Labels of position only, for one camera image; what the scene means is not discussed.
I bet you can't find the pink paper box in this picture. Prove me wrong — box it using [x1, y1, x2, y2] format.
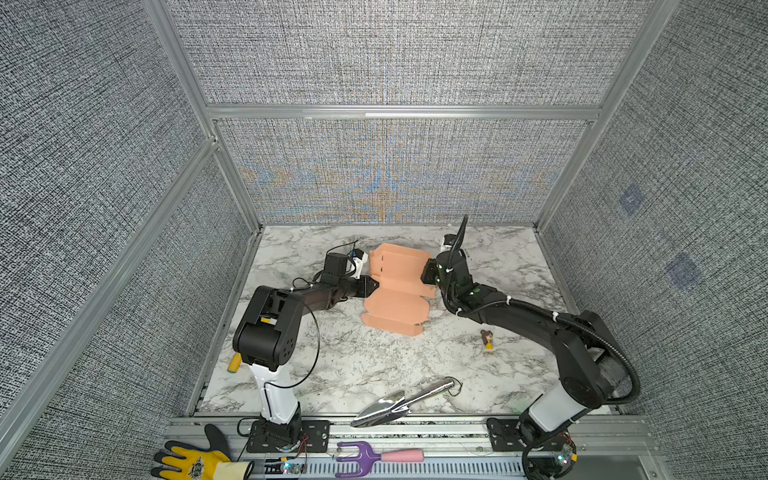
[361, 243, 437, 337]

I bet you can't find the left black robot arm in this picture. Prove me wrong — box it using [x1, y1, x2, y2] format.
[232, 241, 379, 451]

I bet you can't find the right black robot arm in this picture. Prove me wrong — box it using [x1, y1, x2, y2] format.
[421, 234, 641, 451]

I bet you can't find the small brown yellow figurine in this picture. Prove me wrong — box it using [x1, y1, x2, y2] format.
[481, 330, 494, 351]

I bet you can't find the metal garden trowel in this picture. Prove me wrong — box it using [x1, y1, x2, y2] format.
[350, 376, 463, 428]

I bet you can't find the purple pink hand rake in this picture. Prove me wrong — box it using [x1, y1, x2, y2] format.
[334, 441, 425, 479]

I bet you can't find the yellow black work glove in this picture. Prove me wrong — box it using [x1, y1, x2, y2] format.
[150, 424, 253, 480]

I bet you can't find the yellow handled tool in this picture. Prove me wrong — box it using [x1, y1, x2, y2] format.
[227, 353, 242, 374]

